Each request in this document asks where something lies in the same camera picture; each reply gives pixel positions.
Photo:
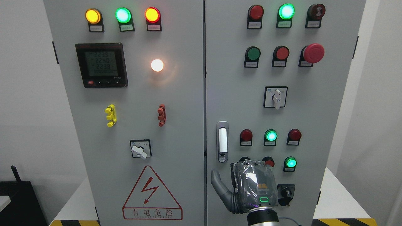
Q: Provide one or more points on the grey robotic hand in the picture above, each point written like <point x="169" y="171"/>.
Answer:
<point x="255" y="184"/>

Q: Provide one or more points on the silver swing door handle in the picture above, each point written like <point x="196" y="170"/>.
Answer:
<point x="221" y="141"/>

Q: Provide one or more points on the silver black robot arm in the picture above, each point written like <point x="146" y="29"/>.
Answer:
<point x="262" y="216"/>

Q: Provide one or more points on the right grey cabinet door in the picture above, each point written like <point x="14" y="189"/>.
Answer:
<point x="236" y="94"/>

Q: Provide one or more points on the grey cabinet door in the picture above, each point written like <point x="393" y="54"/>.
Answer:
<point x="236" y="94"/>
<point x="177" y="146"/>

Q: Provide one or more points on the left grey cabinet door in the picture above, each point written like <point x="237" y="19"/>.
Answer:
<point x="177" y="146"/>

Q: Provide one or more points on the red push button lower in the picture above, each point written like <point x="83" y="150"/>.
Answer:
<point x="269" y="161"/>

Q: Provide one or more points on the red push button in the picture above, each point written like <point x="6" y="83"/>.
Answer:
<point x="280" y="55"/>
<point x="269" y="161"/>

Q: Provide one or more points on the green lit push button lower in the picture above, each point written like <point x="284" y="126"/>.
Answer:
<point x="289" y="164"/>

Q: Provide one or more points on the red indicator light middle left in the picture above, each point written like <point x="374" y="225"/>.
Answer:
<point x="246" y="137"/>

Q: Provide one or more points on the green lit indicator middle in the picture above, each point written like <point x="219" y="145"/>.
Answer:
<point x="270" y="138"/>

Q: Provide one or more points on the green lit indicator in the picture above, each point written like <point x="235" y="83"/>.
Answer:
<point x="285" y="16"/>
<point x="270" y="138"/>

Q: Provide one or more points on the red indicator light middle right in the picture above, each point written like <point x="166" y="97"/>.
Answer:
<point x="293" y="138"/>

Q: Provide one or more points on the red electric hazard warning sticker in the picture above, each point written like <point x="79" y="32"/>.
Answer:
<point x="150" y="199"/>

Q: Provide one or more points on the yellow black hazard tape right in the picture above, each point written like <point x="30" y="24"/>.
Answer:
<point x="344" y="222"/>

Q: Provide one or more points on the yellow black hazard tape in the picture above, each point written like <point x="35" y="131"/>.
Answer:
<point x="344" y="222"/>
<point x="75" y="223"/>

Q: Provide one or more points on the red terminal connector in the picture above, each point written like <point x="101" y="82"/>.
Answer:
<point x="162" y="115"/>

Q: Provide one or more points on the green push button upper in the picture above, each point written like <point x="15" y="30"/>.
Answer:
<point x="252" y="56"/>

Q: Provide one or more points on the red push button upper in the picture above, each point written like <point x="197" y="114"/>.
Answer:
<point x="280" y="55"/>

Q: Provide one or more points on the red emergency stop mushroom button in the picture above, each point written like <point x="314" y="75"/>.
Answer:
<point x="311" y="54"/>

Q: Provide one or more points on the white lit indicator lamp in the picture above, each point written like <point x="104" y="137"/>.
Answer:
<point x="157" y="65"/>

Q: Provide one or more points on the yellow terminal connector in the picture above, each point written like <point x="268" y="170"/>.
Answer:
<point x="111" y="115"/>

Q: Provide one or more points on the red indicator light top right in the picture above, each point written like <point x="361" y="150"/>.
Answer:
<point x="254" y="17"/>

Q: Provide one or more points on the green lit indicator top right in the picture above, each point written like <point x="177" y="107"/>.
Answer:
<point x="285" y="16"/>

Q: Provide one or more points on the dark red buzzer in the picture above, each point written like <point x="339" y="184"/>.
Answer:
<point x="314" y="15"/>

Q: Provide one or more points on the black digital power meter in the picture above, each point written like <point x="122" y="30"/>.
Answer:
<point x="102" y="65"/>

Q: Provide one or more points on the red lit indicator light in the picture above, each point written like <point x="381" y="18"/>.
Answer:
<point x="153" y="19"/>

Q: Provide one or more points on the yellow black hazard tape left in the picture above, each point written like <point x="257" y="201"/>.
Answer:
<point x="75" y="223"/>

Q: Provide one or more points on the green indicator light top left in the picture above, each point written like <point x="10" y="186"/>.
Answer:
<point x="124" y="18"/>

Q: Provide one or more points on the black box with antenna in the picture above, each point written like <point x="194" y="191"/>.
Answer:
<point x="24" y="208"/>

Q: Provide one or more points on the yellow indicator light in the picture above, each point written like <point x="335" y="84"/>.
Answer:
<point x="94" y="19"/>

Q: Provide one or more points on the black rotary switch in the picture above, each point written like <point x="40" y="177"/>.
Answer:
<point x="285" y="193"/>

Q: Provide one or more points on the white knob selector switch upper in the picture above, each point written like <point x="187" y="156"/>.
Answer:
<point x="275" y="97"/>

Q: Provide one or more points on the white knob selector switch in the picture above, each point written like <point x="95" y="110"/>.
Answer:
<point x="141" y="149"/>
<point x="275" y="97"/>

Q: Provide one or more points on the white knob selector switch left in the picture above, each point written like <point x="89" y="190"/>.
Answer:
<point x="141" y="149"/>

